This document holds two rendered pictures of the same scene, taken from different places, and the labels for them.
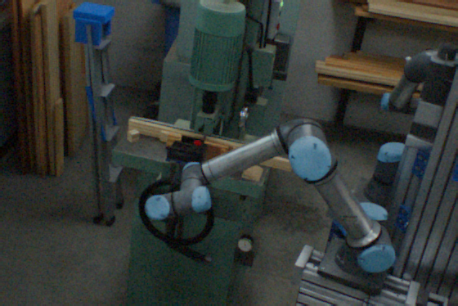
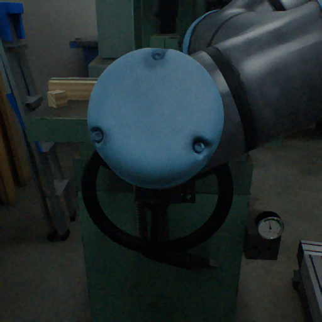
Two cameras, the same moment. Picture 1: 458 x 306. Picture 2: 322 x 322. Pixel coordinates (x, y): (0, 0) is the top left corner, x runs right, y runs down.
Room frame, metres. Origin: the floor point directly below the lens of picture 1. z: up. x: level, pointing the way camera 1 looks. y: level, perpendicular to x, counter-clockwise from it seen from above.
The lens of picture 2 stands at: (1.57, 0.21, 1.12)
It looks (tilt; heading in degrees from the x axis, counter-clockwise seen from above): 25 degrees down; 355
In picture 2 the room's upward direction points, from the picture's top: straight up
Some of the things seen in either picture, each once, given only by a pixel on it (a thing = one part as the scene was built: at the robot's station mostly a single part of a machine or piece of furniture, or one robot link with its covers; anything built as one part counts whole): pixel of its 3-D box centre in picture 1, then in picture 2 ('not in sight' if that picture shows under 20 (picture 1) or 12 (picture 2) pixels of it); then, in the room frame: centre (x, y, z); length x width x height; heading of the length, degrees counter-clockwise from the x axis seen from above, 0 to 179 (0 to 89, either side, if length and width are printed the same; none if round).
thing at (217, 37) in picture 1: (217, 44); not in sight; (2.45, 0.11, 1.35); 0.18 x 0.18 x 0.31
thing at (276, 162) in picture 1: (225, 150); not in sight; (2.43, 0.02, 0.92); 0.54 x 0.02 x 0.04; 81
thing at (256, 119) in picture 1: (254, 113); not in sight; (2.60, -0.07, 1.02); 0.09 x 0.07 x 0.12; 81
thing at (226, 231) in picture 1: (195, 240); (165, 237); (2.56, 0.10, 0.36); 0.58 x 0.45 x 0.71; 171
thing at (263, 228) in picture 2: (245, 244); (268, 227); (2.20, -0.11, 0.65); 0.06 x 0.04 x 0.08; 81
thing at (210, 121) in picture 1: (208, 119); (166, 52); (2.47, 0.11, 1.03); 0.14 x 0.07 x 0.09; 171
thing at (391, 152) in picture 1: (393, 161); not in sight; (2.44, -0.64, 0.98); 0.13 x 0.12 x 0.14; 88
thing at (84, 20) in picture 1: (100, 118); (33, 131); (3.18, 0.70, 0.58); 0.27 x 0.25 x 1.16; 85
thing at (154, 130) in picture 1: (199, 141); (156, 91); (2.47, 0.14, 0.93); 0.60 x 0.02 x 0.05; 81
